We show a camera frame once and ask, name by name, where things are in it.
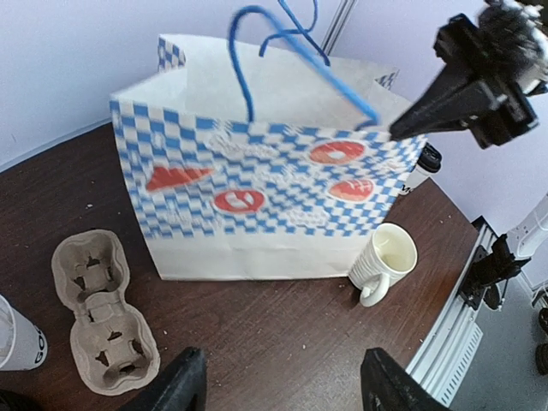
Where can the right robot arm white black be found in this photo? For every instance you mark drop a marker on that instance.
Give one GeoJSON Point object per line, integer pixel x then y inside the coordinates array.
{"type": "Point", "coordinates": [509, 252]}

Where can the white paper coffee cup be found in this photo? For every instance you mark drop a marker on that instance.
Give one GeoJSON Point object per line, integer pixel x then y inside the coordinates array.
{"type": "Point", "coordinates": [428, 164]}

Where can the right aluminium frame post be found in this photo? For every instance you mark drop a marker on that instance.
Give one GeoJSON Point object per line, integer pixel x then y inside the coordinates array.
{"type": "Point", "coordinates": [338, 23]}

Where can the white ceramic mug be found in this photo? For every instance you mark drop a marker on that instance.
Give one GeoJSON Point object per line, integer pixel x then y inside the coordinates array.
{"type": "Point", "coordinates": [388, 256]}

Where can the white cup holding straws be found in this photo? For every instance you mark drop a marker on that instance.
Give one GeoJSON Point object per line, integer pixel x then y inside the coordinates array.
{"type": "Point", "coordinates": [23, 345]}

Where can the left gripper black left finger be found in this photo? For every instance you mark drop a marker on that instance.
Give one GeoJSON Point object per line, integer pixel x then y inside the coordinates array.
{"type": "Point", "coordinates": [180, 386]}

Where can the blue checkered paper bag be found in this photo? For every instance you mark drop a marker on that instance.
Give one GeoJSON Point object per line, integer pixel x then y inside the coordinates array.
{"type": "Point", "coordinates": [248, 167]}

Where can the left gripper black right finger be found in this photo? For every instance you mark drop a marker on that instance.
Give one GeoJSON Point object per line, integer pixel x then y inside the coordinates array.
{"type": "Point", "coordinates": [385, 385]}

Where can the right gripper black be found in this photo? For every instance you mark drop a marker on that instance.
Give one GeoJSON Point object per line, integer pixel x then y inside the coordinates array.
{"type": "Point", "coordinates": [492, 67]}

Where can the brown cardboard cup carrier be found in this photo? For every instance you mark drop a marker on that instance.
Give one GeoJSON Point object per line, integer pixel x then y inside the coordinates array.
{"type": "Point", "coordinates": [112, 344]}

